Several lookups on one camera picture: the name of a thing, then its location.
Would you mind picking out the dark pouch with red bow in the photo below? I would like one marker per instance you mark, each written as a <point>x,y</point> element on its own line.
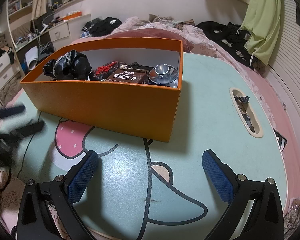
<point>105,71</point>

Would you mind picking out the white bedside cabinet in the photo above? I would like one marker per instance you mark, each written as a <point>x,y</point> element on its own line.
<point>60,32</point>

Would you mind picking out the cartoon printed desktop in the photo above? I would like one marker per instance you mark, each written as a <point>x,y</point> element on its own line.
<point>215,120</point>

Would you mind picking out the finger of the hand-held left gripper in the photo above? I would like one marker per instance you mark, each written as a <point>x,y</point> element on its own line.
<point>27,128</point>
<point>12,110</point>

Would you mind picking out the black satin lace cloth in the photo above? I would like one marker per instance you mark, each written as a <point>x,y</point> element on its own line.
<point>65,66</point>

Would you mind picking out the small orange box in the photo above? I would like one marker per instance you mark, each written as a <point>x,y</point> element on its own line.
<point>75,16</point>

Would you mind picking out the black white striped clothes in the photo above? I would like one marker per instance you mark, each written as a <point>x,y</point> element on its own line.
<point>102,26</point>

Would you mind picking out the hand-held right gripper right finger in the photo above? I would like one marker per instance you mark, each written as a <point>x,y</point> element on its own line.
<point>218,177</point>

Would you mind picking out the beige knit blanket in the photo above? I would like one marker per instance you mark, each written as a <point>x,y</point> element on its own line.
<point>162,18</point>

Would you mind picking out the large black clothes pile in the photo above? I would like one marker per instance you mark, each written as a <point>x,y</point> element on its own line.
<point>230,35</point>

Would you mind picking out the light green garment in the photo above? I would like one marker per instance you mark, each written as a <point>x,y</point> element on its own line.
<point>265,22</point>

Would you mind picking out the crumpled foil wrappers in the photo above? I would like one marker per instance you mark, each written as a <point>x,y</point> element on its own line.
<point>241,101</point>

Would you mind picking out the dark green toy car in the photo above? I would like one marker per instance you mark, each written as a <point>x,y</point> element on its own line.
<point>138,66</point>

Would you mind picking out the orange cardboard box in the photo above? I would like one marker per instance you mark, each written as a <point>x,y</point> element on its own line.
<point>102,105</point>

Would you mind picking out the shiny metal cup with saucer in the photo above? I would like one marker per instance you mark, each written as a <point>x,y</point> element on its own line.
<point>162,73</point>

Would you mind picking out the brown card box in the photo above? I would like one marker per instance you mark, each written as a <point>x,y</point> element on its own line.
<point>127,76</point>

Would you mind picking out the white shelf unit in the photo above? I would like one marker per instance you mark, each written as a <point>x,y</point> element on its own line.
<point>20,12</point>

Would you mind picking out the white dresser drawers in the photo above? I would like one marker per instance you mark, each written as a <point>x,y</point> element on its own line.
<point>2,72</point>

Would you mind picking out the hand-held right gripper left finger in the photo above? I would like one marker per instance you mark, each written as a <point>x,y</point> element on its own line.
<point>82,177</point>

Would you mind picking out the dark phone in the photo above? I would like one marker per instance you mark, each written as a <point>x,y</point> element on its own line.
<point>282,141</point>

